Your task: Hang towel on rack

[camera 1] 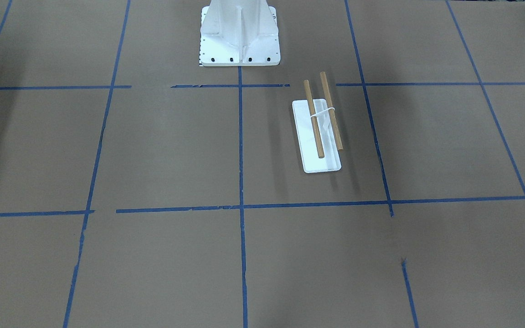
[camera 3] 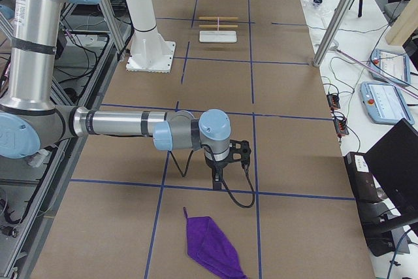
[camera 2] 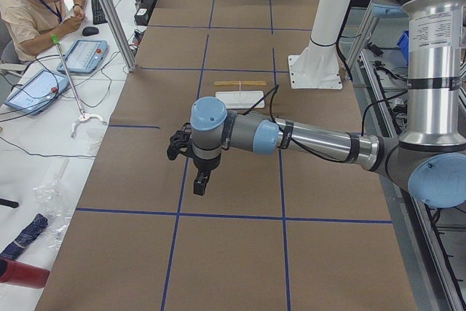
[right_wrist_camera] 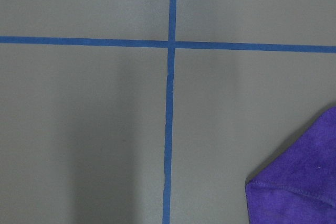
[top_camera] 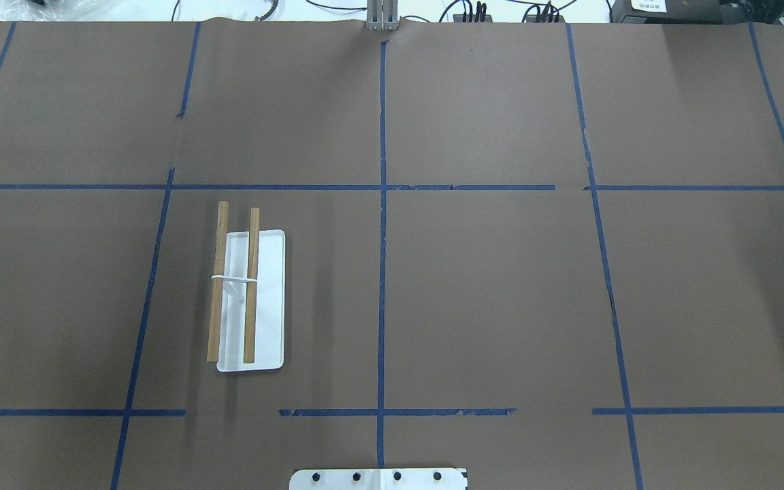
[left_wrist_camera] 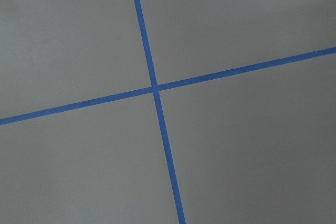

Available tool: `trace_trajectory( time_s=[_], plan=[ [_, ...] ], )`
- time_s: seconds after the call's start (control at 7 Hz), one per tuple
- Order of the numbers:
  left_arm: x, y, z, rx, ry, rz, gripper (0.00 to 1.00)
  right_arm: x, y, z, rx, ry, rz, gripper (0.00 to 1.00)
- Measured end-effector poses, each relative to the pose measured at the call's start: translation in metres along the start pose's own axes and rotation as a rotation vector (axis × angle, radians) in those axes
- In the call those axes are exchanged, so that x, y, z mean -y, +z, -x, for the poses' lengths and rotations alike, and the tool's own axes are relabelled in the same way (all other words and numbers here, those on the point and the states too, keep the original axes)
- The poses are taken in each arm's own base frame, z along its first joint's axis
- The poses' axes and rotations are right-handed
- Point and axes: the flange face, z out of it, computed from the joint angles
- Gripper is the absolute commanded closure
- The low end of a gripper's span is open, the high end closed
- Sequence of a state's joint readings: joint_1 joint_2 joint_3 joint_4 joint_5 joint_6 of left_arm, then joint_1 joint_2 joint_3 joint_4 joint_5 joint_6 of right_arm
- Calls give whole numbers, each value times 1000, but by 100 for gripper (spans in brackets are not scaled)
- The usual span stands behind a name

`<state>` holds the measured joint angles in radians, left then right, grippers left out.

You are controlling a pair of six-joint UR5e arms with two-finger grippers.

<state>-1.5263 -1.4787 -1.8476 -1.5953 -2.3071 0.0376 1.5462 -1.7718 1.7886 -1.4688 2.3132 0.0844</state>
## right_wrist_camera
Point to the purple microfiber towel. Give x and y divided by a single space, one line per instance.
299 185

